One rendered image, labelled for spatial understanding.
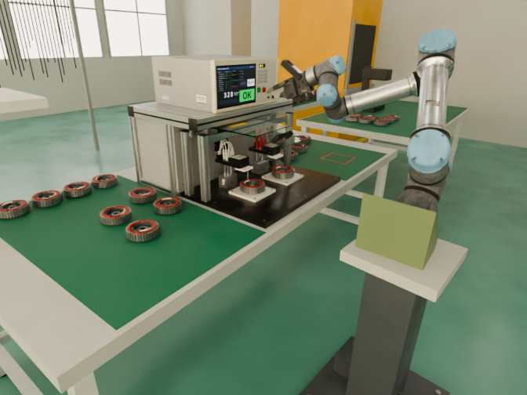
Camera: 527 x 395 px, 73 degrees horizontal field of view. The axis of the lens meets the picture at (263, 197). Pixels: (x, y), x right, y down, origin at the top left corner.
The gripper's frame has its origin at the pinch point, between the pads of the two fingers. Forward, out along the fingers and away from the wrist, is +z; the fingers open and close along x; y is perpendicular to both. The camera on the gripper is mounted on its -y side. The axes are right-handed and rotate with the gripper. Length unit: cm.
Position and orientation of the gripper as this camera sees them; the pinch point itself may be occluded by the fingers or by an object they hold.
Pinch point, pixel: (271, 89)
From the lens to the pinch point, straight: 167.8
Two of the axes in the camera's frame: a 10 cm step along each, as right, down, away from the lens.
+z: -7.3, 1.5, 6.7
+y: 3.1, 9.4, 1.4
